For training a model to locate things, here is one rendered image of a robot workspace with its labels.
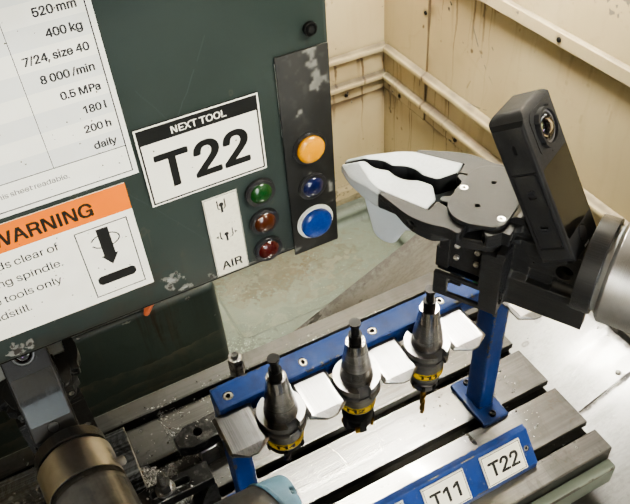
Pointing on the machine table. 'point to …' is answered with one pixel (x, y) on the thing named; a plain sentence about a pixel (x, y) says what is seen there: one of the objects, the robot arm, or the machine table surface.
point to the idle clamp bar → (207, 438)
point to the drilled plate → (39, 486)
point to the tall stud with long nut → (236, 364)
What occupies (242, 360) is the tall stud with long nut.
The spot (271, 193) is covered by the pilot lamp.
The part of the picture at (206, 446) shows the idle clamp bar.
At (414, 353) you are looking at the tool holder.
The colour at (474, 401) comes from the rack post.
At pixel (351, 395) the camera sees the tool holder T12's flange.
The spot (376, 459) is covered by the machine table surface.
